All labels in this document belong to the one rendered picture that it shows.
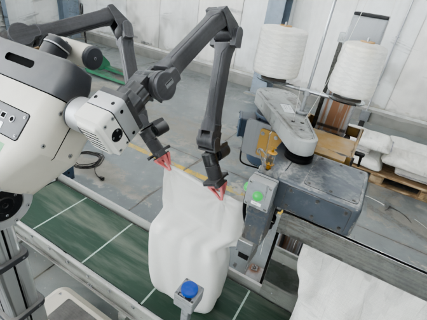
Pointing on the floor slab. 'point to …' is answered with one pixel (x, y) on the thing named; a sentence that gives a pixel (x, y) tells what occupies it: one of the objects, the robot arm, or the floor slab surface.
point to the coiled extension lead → (91, 163)
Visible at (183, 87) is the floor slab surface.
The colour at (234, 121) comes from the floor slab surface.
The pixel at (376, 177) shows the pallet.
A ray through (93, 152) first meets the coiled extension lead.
